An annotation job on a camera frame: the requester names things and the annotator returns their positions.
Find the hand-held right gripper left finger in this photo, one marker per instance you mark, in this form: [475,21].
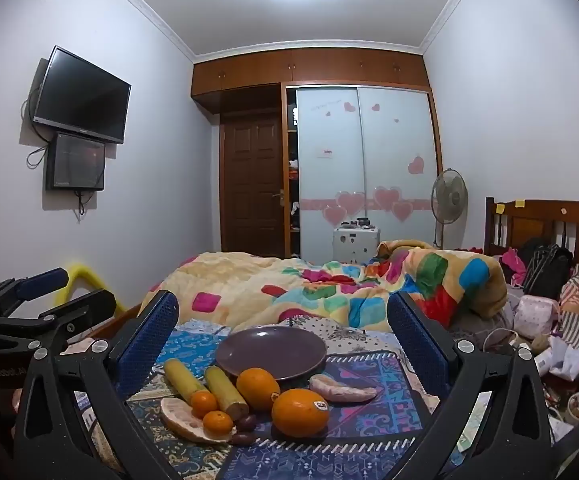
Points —
[155,330]

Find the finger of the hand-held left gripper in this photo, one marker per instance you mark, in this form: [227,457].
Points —
[44,282]
[86,305]

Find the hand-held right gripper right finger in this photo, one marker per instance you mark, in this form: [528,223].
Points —
[409,337]

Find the sugarcane piece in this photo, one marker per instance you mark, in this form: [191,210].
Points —
[224,390]
[182,377]

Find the small tangerine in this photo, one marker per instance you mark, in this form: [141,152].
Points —
[218,422]
[204,404]

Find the purple plate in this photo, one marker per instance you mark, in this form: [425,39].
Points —
[269,355]

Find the large orange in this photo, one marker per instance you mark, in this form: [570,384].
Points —
[257,390]
[297,415]

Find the yellow foam tube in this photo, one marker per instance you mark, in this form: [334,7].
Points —
[81,272]

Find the grey patterned pillow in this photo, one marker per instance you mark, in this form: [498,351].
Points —
[474,324]

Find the blue patterned cloth mat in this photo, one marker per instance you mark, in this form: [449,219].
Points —
[369,410]

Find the colourful patchwork blanket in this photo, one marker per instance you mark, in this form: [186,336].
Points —
[319,300]

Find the white box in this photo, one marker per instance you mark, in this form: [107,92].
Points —
[354,245]

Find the pink bag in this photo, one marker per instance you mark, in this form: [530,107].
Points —
[534,315]

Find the pink clothing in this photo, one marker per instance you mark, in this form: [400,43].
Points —
[512,262]

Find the red date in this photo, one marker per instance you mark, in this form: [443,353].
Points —
[247,422]
[243,439]

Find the standing fan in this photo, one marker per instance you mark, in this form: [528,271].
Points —
[448,192]

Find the black bag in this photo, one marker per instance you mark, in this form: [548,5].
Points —
[547,265]

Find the wooden headboard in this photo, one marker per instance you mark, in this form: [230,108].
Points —
[534,220]

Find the brown wooden door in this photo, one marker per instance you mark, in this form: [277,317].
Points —
[252,185]

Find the wardrobe with heart stickers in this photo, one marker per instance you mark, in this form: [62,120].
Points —
[369,160]

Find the small wall monitor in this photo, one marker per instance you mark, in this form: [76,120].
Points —
[75,162]

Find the black wall television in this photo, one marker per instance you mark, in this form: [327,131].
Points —
[81,95]

